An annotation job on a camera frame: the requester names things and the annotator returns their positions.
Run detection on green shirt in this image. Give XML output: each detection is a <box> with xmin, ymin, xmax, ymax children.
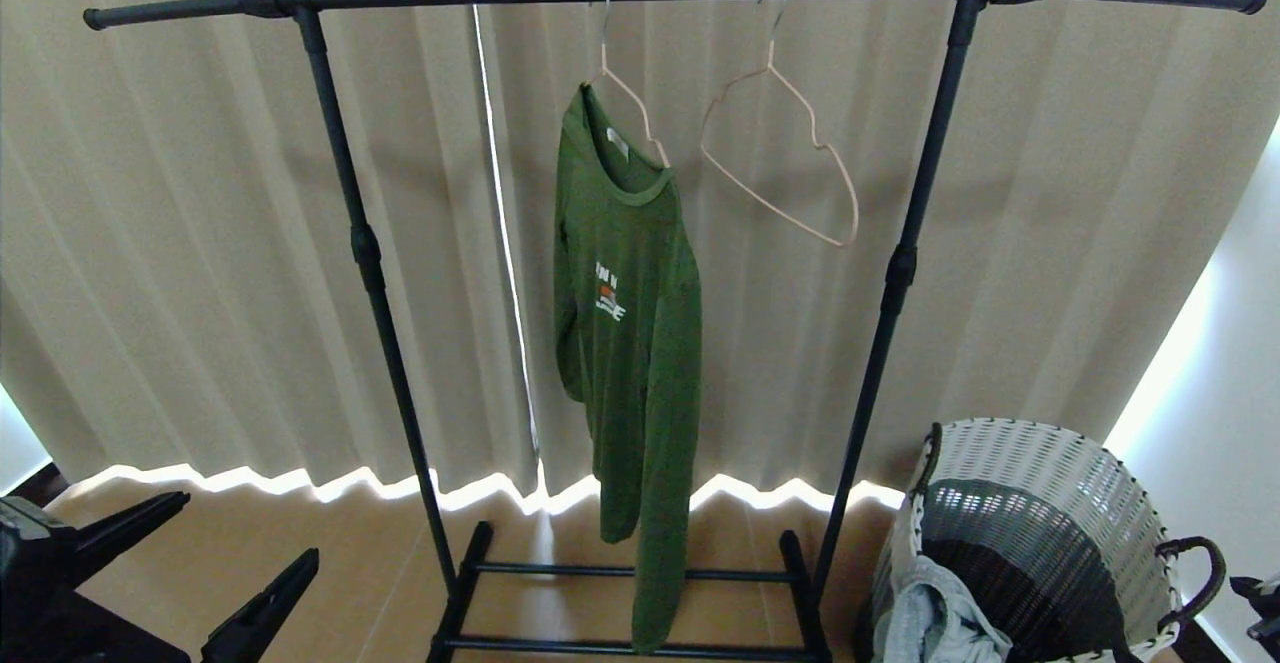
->
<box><xmin>553</xmin><ymin>83</ymin><xmax>703</xmax><ymax>656</ymax></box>

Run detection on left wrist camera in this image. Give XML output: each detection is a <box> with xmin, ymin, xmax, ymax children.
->
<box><xmin>0</xmin><ymin>496</ymin><xmax>79</xmax><ymax>594</ymax></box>

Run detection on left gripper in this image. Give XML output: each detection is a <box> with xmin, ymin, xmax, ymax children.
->
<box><xmin>0</xmin><ymin>491</ymin><xmax>321</xmax><ymax>663</ymax></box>

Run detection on beige curtain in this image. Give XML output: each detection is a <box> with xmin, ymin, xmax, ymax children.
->
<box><xmin>0</xmin><ymin>0</ymin><xmax>1280</xmax><ymax>514</ymax></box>

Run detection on white laundry basket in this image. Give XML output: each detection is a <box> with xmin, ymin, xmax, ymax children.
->
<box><xmin>855</xmin><ymin>418</ymin><xmax>1229</xmax><ymax>663</ymax></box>

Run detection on pink clothes hanger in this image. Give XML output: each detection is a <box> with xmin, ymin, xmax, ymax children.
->
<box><xmin>585</xmin><ymin>0</ymin><xmax>673</xmax><ymax>169</ymax></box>
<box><xmin>698</xmin><ymin>0</ymin><xmax>861</xmax><ymax>249</ymax></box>

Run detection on pale grey shorts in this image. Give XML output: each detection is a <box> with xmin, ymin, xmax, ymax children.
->
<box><xmin>872</xmin><ymin>553</ymin><xmax>1013</xmax><ymax>663</ymax></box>

